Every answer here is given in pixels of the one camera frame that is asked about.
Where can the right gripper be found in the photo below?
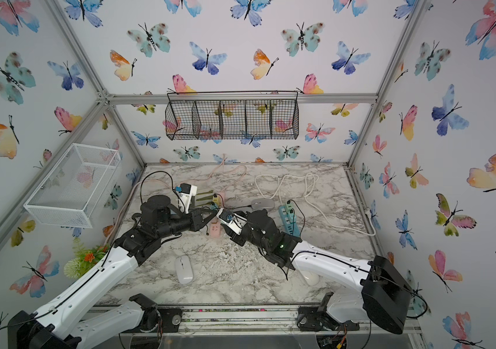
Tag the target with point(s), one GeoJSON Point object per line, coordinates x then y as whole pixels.
{"type": "Point", "coordinates": [235, 237]}

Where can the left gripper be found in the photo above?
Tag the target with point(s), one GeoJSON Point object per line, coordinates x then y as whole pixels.
{"type": "Point", "coordinates": [195, 220]}

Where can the white wireless mouse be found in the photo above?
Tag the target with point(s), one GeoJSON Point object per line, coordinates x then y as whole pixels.
{"type": "Point", "coordinates": [184, 270]}

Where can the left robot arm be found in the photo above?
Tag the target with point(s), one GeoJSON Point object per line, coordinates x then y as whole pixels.
{"type": "Point", "coordinates": [60, 323]}

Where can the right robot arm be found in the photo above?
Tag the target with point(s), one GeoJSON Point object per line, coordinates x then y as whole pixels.
{"type": "Point", "coordinates": [379, 292]}

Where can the silver mouse far back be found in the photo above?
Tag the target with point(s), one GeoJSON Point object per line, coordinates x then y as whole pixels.
{"type": "Point", "coordinates": [258, 204]}

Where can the white mouse right front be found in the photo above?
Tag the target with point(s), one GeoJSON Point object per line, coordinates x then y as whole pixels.
{"type": "Point", "coordinates": [310, 278]}

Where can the teal power strip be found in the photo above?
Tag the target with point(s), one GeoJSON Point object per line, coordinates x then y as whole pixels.
{"type": "Point", "coordinates": [288, 216]}

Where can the pink power strip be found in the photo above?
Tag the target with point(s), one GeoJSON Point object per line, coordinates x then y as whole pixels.
{"type": "Point", "coordinates": [215, 228]}

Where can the yellow green charger plug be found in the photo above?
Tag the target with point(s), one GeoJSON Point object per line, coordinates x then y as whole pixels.
{"type": "Point", "coordinates": [216, 200]}

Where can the artificial potted plant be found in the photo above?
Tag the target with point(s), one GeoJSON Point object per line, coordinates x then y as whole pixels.
{"type": "Point", "coordinates": [84, 259]}

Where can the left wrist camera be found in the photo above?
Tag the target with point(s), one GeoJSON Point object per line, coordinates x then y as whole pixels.
{"type": "Point", "coordinates": [186, 197]}

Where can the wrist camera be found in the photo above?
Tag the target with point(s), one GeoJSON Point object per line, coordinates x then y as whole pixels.
{"type": "Point", "coordinates": [186, 197]}
{"type": "Point", "coordinates": [231, 220]}

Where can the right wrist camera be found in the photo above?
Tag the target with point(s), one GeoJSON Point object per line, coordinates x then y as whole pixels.
{"type": "Point", "coordinates": [231, 220]}

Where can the white mesh wall basket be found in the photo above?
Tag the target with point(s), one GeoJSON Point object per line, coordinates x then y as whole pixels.
{"type": "Point", "coordinates": [72, 189]}

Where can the aluminium front rail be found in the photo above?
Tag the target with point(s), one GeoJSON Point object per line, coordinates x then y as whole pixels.
{"type": "Point", "coordinates": [311, 318]}

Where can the black wire wall basket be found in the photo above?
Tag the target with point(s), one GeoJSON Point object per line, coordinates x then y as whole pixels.
{"type": "Point", "coordinates": [244, 115]}

